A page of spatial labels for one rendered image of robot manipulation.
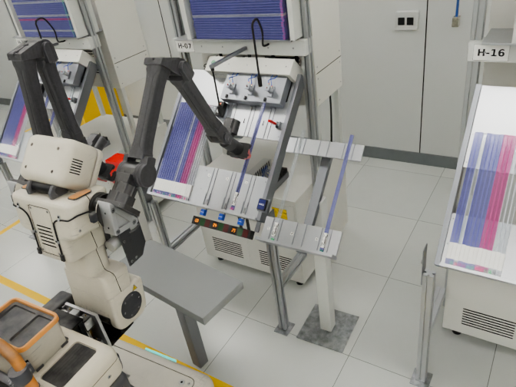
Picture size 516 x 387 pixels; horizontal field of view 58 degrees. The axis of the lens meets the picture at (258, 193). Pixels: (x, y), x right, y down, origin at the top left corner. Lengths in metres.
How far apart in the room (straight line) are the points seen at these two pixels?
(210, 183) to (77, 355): 1.04
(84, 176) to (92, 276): 0.37
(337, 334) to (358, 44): 2.16
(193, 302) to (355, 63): 2.43
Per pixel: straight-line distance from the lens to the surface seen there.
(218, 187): 2.23
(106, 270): 1.73
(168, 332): 2.69
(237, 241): 2.76
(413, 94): 3.69
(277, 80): 2.21
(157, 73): 1.54
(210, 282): 1.99
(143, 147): 1.50
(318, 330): 2.52
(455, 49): 3.52
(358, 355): 2.43
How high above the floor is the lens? 1.90
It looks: 32 degrees down
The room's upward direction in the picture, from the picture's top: 9 degrees counter-clockwise
